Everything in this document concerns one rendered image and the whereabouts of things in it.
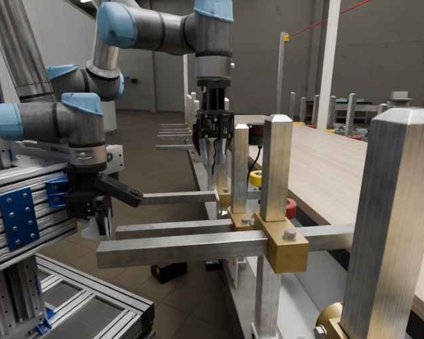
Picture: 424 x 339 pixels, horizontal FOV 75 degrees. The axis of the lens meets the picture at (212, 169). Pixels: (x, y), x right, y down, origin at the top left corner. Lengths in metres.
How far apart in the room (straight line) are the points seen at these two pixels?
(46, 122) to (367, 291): 0.58
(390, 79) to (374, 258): 12.57
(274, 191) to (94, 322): 1.16
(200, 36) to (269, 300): 0.51
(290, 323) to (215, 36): 0.69
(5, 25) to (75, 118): 0.26
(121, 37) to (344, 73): 12.35
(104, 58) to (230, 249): 0.82
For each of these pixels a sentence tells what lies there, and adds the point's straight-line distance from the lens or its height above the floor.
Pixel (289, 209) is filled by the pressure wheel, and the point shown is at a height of 0.90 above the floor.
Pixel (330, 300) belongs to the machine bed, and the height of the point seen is 0.69.
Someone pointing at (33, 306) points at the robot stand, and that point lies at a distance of 1.32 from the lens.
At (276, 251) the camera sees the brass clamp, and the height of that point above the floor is 0.96.
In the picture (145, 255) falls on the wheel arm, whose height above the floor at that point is 0.95.
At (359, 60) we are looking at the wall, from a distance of 12.80.
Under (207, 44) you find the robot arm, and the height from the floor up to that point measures 1.27.
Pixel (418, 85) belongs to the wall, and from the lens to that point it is 12.87.
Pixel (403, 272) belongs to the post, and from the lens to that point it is 0.27.
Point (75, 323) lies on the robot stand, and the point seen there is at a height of 0.21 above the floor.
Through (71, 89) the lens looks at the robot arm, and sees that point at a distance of 1.09.
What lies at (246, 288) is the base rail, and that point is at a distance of 0.77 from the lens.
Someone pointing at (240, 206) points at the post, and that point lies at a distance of 0.74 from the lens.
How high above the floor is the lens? 1.18
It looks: 16 degrees down
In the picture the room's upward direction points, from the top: straight up
